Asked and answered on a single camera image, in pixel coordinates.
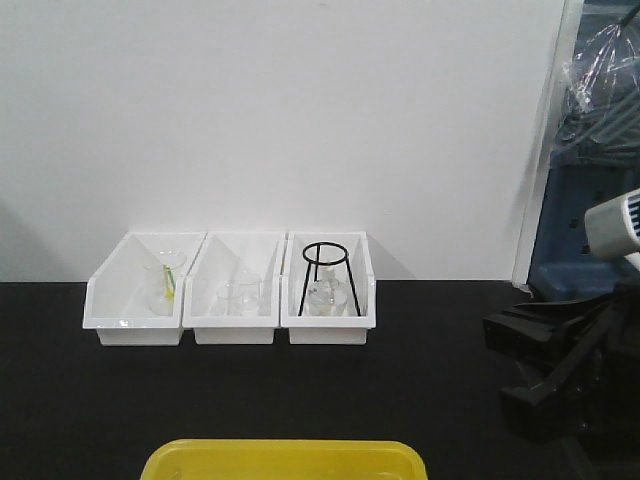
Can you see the middle white storage bin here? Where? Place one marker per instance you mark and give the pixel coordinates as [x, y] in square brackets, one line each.
[221, 253]

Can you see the right white storage bin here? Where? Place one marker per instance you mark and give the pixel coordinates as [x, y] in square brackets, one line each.
[348, 329]

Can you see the white storage bin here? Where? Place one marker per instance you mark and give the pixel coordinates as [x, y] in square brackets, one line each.
[221, 253]
[348, 329]
[115, 307]

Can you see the clear beaker in middle bin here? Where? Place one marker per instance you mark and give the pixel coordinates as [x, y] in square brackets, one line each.
[240, 294]

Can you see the black wire tripod stand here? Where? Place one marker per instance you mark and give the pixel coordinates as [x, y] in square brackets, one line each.
[328, 254]

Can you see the blue pegboard drying rack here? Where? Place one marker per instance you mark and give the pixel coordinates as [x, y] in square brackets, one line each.
[562, 265]

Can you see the clear flask in right bin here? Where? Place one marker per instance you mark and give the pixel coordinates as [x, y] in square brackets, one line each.
[326, 296]

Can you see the clear plastic bag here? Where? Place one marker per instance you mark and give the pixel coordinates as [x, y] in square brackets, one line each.
[600, 113]

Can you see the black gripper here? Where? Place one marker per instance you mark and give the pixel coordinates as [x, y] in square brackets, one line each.
[594, 389]

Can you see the yellow plastic tray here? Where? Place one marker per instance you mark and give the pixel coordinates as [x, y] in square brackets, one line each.
[284, 459]

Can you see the left white storage bin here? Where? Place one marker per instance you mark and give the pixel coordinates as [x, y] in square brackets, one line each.
[115, 307]

